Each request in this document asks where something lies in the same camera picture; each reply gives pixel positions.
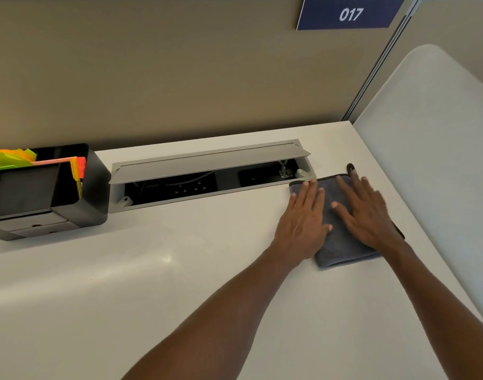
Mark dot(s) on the person's left hand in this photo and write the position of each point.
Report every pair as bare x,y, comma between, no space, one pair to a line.
299,233

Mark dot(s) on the person's right hand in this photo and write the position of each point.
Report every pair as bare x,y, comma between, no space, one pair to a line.
368,219

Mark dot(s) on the person's right middle finger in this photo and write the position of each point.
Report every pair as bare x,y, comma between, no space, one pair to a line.
358,185

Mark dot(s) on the person's right thumb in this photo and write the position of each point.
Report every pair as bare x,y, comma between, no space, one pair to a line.
339,209

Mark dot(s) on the person's left middle finger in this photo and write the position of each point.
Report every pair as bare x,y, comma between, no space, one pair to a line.
312,195

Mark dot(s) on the person's left little finger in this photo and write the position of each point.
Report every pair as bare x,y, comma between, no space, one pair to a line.
293,205

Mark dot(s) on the person's left thumb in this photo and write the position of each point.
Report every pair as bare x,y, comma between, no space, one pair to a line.
327,230

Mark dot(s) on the person's right little finger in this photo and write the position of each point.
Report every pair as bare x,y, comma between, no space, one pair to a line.
381,201

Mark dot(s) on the grey microfibre cloth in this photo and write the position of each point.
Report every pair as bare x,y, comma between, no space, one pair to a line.
340,245

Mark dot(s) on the person's right forearm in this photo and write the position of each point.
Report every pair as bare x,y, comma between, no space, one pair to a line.
443,312

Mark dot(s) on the person's left forearm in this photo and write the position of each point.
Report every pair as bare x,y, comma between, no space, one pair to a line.
221,324

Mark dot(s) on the short black power socket strip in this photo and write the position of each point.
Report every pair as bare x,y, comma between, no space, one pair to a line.
261,174

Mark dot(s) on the long black power socket strip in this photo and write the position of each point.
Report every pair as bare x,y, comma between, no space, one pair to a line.
186,187

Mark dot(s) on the blue desk number sign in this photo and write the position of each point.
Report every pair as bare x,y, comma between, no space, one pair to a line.
350,13

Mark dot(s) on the black desk organizer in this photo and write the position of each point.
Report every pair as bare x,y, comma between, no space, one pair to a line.
91,185

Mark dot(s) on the yellow pen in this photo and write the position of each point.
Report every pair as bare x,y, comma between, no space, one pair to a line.
78,187

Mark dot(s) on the orange pink sticky flags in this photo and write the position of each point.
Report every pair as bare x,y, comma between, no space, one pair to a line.
57,160

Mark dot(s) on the green sticky notes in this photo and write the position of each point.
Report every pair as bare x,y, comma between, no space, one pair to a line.
8,158

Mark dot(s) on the aluminium partition post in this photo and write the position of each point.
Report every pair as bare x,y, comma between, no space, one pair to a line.
384,55

